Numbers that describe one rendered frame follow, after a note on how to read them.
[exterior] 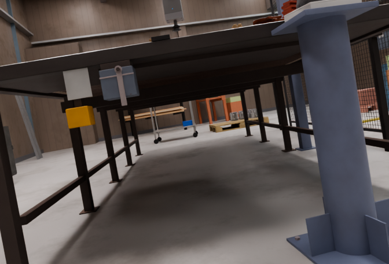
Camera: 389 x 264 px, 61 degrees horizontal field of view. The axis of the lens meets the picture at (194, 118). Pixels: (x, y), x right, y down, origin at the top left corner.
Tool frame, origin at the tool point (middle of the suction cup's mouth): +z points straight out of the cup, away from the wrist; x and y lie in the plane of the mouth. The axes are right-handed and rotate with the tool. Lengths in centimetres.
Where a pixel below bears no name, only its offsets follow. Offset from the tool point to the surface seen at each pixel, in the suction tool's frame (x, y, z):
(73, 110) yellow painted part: 30, 44, 31
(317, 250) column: 38, -40, 97
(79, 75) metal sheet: 27, 40, 17
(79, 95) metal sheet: 27, 42, 25
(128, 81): 27.6, 20.2, 23.0
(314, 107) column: 37, -48, 45
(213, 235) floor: 4, -1, 100
